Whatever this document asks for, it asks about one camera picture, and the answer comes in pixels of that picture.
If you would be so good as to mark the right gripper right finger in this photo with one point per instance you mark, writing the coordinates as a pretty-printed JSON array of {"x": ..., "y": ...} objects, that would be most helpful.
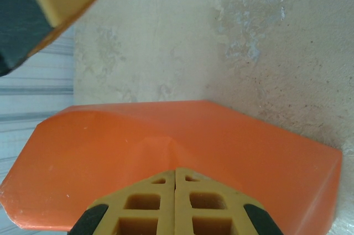
[{"x": 213, "y": 210}]

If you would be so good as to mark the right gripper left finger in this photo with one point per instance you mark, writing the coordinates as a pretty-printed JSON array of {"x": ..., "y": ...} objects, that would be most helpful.
[{"x": 138, "y": 210}]

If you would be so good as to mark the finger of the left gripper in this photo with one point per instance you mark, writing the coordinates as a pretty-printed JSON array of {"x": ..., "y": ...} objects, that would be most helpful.
[{"x": 41, "y": 2}]

